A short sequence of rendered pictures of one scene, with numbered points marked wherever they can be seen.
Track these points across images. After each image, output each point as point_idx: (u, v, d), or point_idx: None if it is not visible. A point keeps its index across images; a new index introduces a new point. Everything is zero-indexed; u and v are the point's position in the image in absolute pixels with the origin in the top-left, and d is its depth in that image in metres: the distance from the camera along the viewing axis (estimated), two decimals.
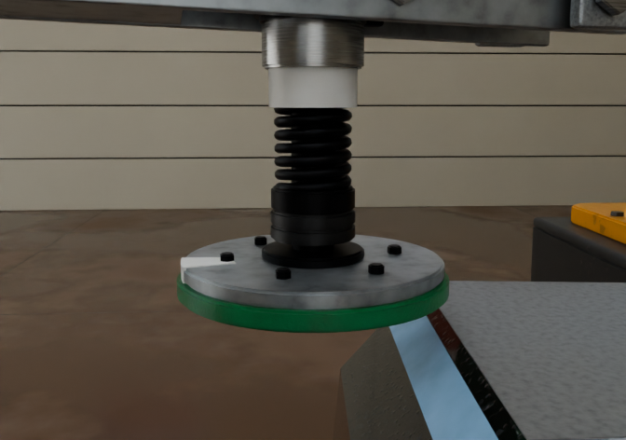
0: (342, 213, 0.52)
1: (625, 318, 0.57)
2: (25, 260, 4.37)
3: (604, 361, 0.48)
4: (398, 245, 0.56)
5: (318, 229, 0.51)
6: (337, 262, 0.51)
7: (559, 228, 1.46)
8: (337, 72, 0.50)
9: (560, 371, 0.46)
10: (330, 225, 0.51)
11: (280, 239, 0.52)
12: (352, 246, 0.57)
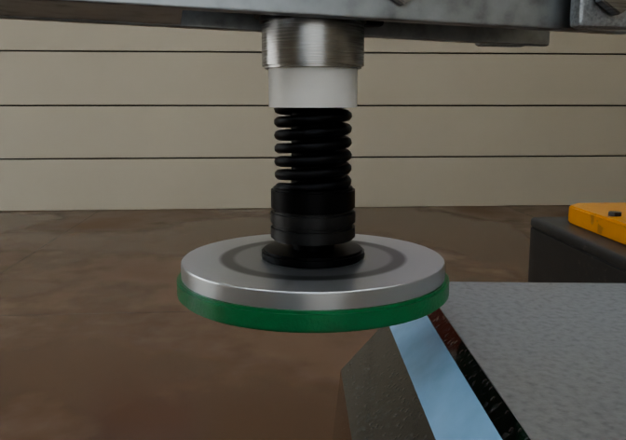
0: (342, 213, 0.52)
1: None
2: (20, 261, 4.35)
3: (608, 363, 0.47)
4: None
5: (318, 229, 0.51)
6: None
7: (556, 228, 1.45)
8: (337, 72, 0.50)
9: (564, 373, 0.45)
10: (330, 225, 0.51)
11: (280, 239, 0.52)
12: (265, 257, 0.53)
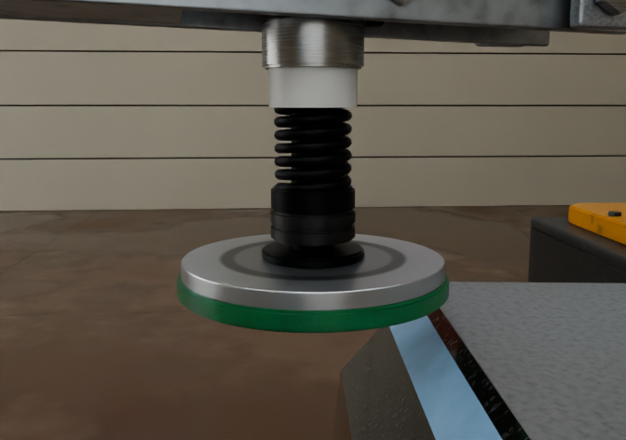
0: (342, 213, 0.52)
1: None
2: (20, 261, 4.35)
3: (608, 363, 0.47)
4: None
5: (318, 229, 0.51)
6: (328, 263, 0.51)
7: (556, 228, 1.45)
8: (337, 72, 0.50)
9: (564, 373, 0.45)
10: (330, 225, 0.51)
11: (280, 239, 0.52)
12: (357, 248, 0.57)
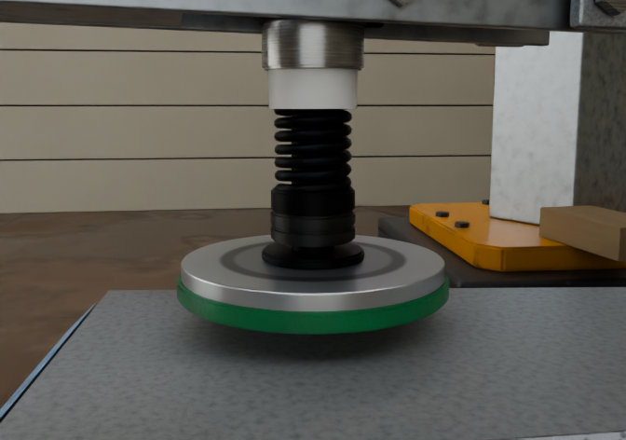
0: (342, 215, 0.52)
1: None
2: None
3: (174, 378, 0.45)
4: None
5: (318, 231, 0.51)
6: (328, 264, 0.51)
7: (392, 229, 1.44)
8: (337, 74, 0.50)
9: (110, 391, 0.43)
10: (330, 226, 0.51)
11: (280, 240, 0.52)
12: (357, 249, 0.57)
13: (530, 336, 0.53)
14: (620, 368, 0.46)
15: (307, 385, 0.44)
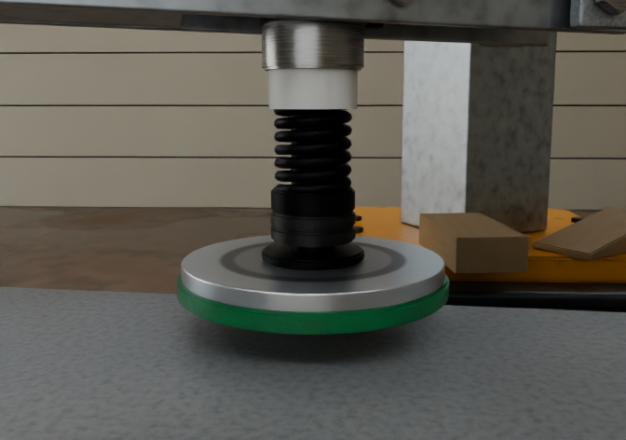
0: (342, 215, 0.52)
1: None
2: (2, 254, 4.55)
3: None
4: None
5: (318, 231, 0.51)
6: (360, 250, 0.56)
7: None
8: (337, 74, 0.50)
9: None
10: (330, 226, 0.51)
11: (280, 240, 0.52)
12: None
13: (120, 346, 0.51)
14: (136, 385, 0.44)
15: None
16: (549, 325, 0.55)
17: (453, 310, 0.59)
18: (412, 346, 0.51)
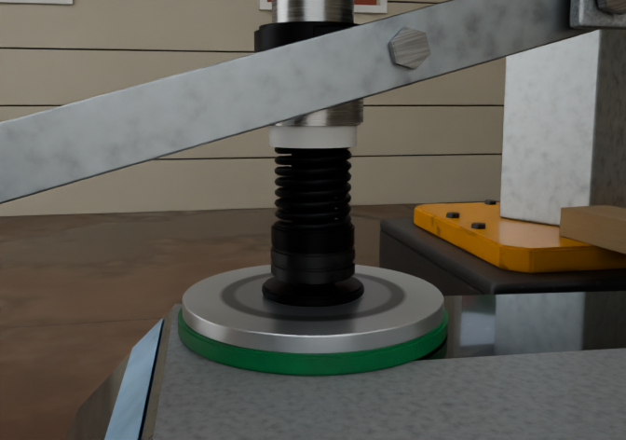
0: (342, 252, 0.53)
1: None
2: None
3: (310, 403, 0.41)
4: None
5: (318, 268, 0.52)
6: (265, 284, 0.56)
7: (400, 231, 1.43)
8: None
9: (250, 420, 0.39)
10: (330, 263, 0.52)
11: (280, 277, 0.53)
12: (308, 303, 0.51)
13: None
14: None
15: (457, 405, 0.41)
16: None
17: None
18: None
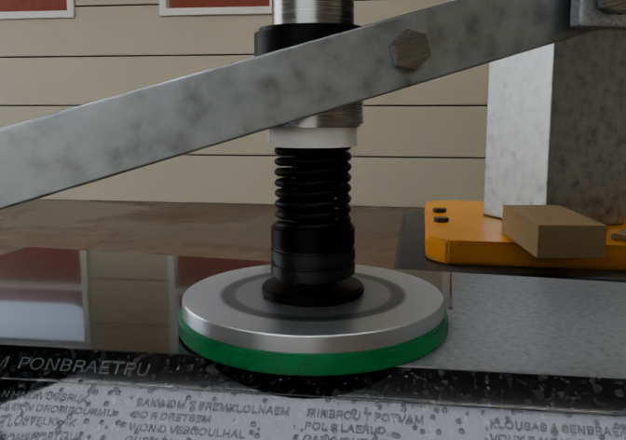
0: (342, 252, 0.53)
1: (83, 277, 0.71)
2: (96, 244, 4.86)
3: None
4: None
5: (318, 268, 0.52)
6: (274, 297, 0.53)
7: (401, 223, 1.52)
8: None
9: None
10: (330, 263, 0.52)
11: (280, 277, 0.53)
12: (355, 296, 0.53)
13: None
14: None
15: (43, 310, 0.59)
16: (621, 294, 0.65)
17: (537, 281, 0.69)
18: (502, 304, 0.61)
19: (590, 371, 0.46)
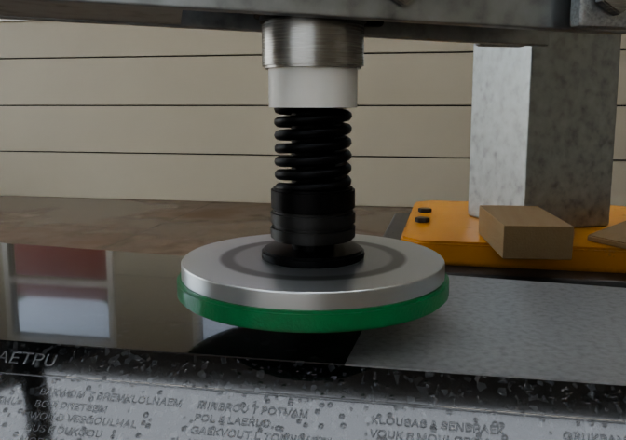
0: (342, 213, 0.52)
1: (32, 271, 0.73)
2: (117, 242, 4.94)
3: None
4: None
5: (318, 229, 0.51)
6: None
7: (389, 223, 1.52)
8: (337, 72, 0.50)
9: None
10: (330, 225, 0.51)
11: (280, 239, 0.52)
12: (265, 257, 0.53)
13: None
14: (203, 317, 0.58)
15: None
16: (552, 295, 0.64)
17: (473, 281, 0.69)
18: None
19: (477, 369, 0.46)
